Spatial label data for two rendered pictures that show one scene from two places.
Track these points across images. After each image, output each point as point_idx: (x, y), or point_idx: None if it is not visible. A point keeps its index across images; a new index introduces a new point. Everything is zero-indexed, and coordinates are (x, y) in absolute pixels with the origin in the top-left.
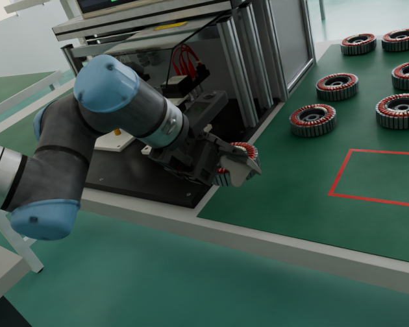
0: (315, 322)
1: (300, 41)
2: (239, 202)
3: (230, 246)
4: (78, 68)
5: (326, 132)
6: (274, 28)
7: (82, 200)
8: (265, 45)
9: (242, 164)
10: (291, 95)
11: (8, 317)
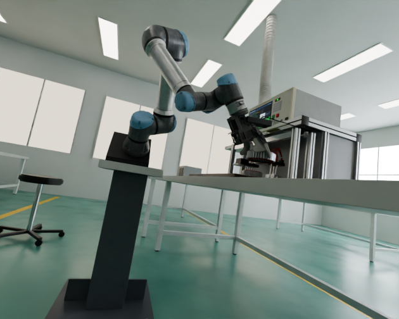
0: None
1: (347, 178)
2: None
3: (237, 188)
4: (233, 154)
5: None
6: (326, 152)
7: (197, 177)
8: (318, 157)
9: (262, 145)
10: None
11: (140, 193)
